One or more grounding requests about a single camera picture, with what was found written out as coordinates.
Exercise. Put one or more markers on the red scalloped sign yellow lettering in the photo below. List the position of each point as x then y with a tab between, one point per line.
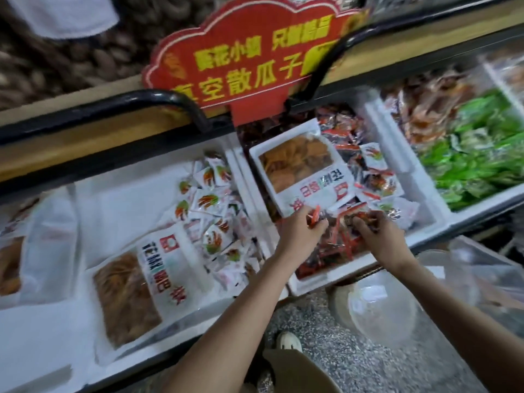
246	57

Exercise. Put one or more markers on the clear round plastic tub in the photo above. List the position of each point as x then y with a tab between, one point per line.
385	311

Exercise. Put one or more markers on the white bag of orange crisps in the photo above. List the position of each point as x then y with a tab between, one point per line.
155	282
307	172
49	241

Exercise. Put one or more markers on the person's beige trousers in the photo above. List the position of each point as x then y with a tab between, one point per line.
299	376

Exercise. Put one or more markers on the person's right white shoe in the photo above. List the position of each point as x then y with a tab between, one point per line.
288	339

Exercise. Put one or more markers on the pile of brown packets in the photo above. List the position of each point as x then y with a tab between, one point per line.
426	102

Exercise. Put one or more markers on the white paper label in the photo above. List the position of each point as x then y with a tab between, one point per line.
61	12

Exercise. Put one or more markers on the person's left forearm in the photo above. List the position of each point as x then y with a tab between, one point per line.
237	331

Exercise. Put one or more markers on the pile of dark red packets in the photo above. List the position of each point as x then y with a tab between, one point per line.
340	127

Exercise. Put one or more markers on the person's left hand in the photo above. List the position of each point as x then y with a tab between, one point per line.
299	235

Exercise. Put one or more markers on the clear rectangular plastic tub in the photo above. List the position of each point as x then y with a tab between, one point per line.
491	282

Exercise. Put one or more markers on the pile of green packets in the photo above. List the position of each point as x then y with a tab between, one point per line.
475	151

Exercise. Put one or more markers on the person's right hand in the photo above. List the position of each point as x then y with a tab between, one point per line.
386	240

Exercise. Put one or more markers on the black metal guard rail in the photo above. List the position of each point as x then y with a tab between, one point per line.
98	102
344	45

